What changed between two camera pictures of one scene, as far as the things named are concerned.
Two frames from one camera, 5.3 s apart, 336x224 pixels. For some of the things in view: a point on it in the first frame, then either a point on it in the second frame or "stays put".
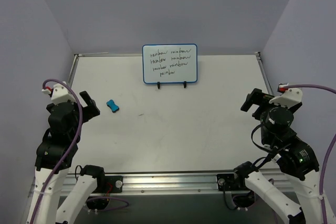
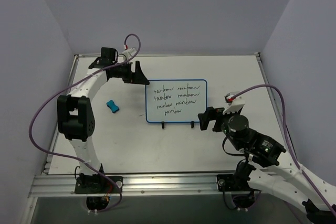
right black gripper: (255, 102) -> (214, 119)
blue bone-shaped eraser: (114, 108) stays put
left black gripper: (89, 107) -> (132, 72)
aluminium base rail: (161, 184) stays put
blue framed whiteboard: (169, 63) -> (175, 100)
